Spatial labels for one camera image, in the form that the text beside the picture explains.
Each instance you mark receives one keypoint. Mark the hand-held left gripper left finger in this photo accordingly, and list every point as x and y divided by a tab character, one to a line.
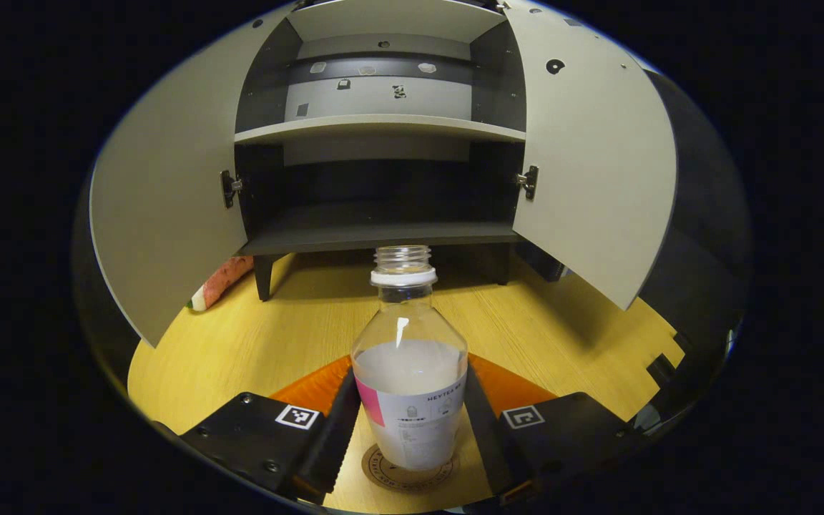
333	436

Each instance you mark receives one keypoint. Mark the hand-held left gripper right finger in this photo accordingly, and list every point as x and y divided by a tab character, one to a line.
491	443

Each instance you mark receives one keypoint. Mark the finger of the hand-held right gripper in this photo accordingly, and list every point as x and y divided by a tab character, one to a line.
662	370

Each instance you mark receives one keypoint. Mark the clear plastic bottle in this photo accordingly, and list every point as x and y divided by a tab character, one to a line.
408	400

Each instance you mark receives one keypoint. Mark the round brown coaster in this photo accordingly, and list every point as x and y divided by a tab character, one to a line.
405	481

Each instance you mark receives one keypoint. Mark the white cabinet door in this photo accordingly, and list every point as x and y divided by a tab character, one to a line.
598	164
169	200

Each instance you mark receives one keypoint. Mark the metal door hinge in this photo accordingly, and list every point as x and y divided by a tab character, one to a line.
531	182
227	187

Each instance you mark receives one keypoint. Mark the white cabinet shelf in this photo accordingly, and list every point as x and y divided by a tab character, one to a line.
380	127
394	18

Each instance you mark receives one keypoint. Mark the black backdrop cloth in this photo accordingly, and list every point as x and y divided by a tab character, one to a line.
705	236

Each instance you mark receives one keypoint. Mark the blue white box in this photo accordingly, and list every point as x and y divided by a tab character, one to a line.
546	266

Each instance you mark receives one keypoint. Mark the red white rolled object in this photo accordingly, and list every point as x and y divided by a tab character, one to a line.
222	280

